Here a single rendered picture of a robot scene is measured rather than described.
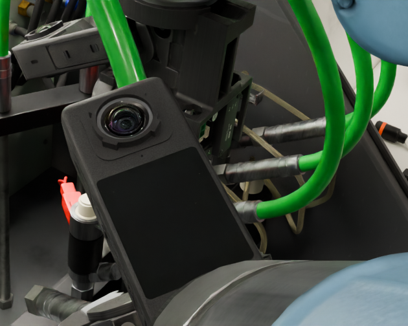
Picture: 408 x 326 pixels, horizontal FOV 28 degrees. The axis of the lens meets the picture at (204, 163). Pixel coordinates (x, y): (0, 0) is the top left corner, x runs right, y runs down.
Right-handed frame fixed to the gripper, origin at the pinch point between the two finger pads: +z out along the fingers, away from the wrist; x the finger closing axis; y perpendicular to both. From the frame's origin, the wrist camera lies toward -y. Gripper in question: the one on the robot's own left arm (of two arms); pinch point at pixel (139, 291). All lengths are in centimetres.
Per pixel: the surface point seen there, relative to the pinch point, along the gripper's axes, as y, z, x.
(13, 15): -30, 47, 2
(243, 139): -7.7, 35.1, 19.4
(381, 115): -6, 54, 44
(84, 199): -6.5, 19.3, 0.6
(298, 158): -4.0, 22.7, 19.6
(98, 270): -0.8, 22.7, 0.2
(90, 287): 0.5, 25.4, -0.7
